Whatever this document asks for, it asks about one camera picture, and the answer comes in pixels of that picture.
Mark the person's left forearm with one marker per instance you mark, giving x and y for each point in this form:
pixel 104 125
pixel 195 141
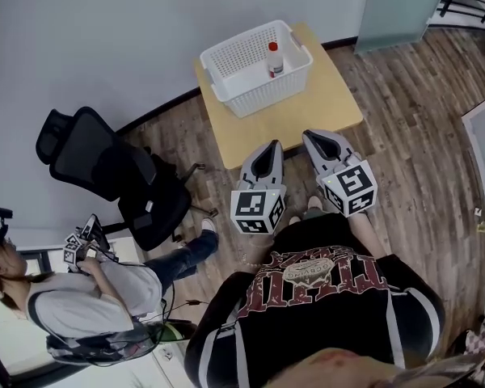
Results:
pixel 258 245

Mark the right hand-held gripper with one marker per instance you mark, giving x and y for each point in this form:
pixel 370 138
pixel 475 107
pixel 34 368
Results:
pixel 351 188

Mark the white plastic basket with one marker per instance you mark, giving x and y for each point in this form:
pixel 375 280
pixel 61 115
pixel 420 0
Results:
pixel 242 75

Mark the light wooden table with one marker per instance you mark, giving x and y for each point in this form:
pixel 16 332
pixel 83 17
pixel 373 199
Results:
pixel 307 111

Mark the person's black printed shirt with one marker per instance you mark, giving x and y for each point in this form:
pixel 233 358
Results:
pixel 327 317

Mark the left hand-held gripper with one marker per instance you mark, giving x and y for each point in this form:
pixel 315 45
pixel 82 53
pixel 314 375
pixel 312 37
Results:
pixel 254 208

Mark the frosted glass door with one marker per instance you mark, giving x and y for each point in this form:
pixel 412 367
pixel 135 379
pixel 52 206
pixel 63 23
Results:
pixel 396 10

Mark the person's shoe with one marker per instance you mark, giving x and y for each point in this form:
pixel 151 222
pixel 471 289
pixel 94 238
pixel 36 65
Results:
pixel 315 204
pixel 295 220

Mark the small glass bottle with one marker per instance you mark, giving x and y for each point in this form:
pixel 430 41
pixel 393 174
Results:
pixel 483 226

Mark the red-capped clear bottle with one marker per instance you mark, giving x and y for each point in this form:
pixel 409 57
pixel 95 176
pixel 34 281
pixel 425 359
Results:
pixel 274 61

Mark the person's right forearm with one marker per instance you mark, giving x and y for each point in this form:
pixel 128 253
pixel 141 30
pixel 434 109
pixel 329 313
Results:
pixel 363 233

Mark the black mesh office chair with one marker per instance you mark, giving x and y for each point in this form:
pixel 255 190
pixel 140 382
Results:
pixel 105 164

